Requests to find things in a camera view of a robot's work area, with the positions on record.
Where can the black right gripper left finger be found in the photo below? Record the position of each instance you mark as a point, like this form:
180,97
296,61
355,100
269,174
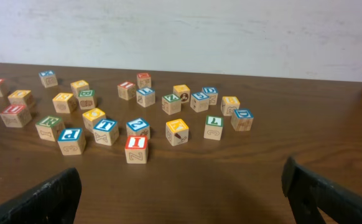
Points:
55,200

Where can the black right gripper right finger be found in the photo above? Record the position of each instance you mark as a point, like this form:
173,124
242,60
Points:
309,193

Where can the blue P block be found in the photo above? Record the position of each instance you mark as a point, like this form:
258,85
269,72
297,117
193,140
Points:
72,141

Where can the green R block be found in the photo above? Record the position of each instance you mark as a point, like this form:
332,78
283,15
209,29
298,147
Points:
50,127

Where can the blue T block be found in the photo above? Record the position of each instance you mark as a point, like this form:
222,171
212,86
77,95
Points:
106,132

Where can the yellow block centre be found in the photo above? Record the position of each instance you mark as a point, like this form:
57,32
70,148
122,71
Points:
92,117

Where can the red U block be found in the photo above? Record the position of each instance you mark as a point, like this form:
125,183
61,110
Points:
16,116

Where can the red i block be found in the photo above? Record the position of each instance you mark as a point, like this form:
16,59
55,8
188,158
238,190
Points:
127,90
136,150

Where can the blue D block front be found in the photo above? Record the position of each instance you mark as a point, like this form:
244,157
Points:
242,120

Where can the blue d block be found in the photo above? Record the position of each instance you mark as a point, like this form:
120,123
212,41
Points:
212,92
242,120

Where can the yellow block beside B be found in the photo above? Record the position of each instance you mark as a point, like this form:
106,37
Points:
65,103

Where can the green B block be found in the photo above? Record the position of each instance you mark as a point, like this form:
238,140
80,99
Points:
87,99

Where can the blue 2 block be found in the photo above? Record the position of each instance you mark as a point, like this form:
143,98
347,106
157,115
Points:
138,127

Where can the yellow O block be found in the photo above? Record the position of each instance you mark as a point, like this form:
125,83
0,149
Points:
22,97

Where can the green 7 block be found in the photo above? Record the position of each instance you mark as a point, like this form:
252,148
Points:
213,127

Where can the yellow block rear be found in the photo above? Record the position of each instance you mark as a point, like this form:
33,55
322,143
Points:
79,86

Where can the yellow block right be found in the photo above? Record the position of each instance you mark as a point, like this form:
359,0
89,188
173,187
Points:
229,104

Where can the blue X block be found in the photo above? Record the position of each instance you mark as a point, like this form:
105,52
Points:
48,78

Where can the red I block rear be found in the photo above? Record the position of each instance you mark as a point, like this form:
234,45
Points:
127,90

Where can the blue L block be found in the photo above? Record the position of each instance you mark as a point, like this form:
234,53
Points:
145,96

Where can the blue D block rear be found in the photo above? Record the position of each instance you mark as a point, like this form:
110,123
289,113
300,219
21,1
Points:
212,92

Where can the yellow pen picture block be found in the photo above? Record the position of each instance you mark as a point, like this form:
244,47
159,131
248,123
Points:
177,132

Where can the blue 5 block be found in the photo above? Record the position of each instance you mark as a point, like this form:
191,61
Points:
199,102

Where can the red H block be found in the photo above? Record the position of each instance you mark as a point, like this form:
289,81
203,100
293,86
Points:
144,80

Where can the green Z block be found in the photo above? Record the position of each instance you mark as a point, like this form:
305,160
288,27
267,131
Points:
171,104

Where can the yellow monkey picture block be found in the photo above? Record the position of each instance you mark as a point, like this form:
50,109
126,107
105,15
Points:
183,92

